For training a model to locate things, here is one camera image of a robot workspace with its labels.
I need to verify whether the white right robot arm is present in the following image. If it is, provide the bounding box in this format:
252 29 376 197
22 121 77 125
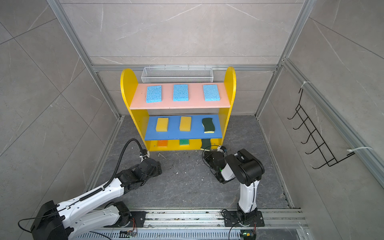
202 146 265 227

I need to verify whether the bright green sponge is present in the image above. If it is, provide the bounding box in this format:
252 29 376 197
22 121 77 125
179 139 190 146

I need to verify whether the orange sponge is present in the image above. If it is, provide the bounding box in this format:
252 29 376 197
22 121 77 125
157 140 168 148

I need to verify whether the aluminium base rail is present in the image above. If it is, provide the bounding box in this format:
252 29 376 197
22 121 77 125
76 209 313 240

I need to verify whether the black corrugated cable hose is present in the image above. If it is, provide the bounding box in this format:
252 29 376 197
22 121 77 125
79 138 148 202

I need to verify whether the dark green wavy sponge front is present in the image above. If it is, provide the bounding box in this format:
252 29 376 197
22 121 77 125
202 118 216 134

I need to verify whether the light blue cellulose sponge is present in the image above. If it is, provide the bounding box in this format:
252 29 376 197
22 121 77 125
203 85 221 102

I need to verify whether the yellow rectangular sponge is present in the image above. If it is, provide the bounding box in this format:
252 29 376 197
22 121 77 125
179 116 192 132

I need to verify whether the blue lower shelf board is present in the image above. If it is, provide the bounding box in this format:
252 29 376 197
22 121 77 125
145 115 222 141

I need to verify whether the yellow shelf unit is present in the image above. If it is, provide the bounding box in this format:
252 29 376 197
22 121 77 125
121 67 237 152

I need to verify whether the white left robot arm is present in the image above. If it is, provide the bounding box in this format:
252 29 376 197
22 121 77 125
31 158 162 240

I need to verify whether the black wire hook rack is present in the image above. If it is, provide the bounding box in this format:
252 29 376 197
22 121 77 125
287 89 355 170

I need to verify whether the dark green wavy sponge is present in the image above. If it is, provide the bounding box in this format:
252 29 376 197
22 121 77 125
201 139 212 151
202 118 216 134

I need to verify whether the white wire mesh basket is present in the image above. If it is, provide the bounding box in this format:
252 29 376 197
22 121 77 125
141 67 214 84

